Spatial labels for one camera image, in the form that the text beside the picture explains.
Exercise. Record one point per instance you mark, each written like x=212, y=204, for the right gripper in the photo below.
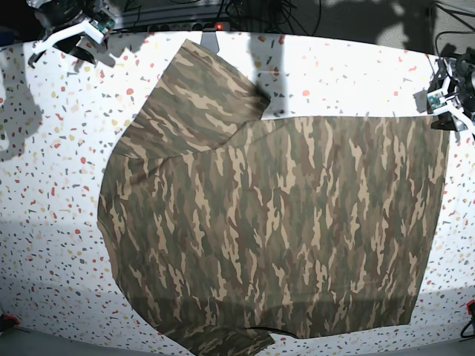
x=66, y=40

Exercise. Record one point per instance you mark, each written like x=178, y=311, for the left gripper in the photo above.
x=459, y=111

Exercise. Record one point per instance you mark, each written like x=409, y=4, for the camouflage T-shirt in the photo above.
x=224, y=228

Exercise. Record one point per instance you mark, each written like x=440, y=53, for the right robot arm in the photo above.
x=65, y=22

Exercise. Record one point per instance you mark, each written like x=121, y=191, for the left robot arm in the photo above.
x=457, y=67

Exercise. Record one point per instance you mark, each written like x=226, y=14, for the black power strip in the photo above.
x=189, y=26

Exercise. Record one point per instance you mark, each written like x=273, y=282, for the red clamp right corner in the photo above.
x=471, y=308

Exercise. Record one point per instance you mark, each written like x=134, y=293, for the red clamp corner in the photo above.
x=7, y=322
x=471, y=308

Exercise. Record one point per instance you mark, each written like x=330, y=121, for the red clamp left corner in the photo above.
x=7, y=322

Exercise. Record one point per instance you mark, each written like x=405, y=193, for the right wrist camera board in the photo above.
x=103, y=24

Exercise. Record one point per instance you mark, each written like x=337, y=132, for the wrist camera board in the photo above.
x=103, y=24
x=436, y=100

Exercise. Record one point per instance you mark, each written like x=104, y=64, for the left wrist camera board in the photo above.
x=436, y=100

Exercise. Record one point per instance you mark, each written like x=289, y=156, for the grey metal camera-stand base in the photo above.
x=209, y=41

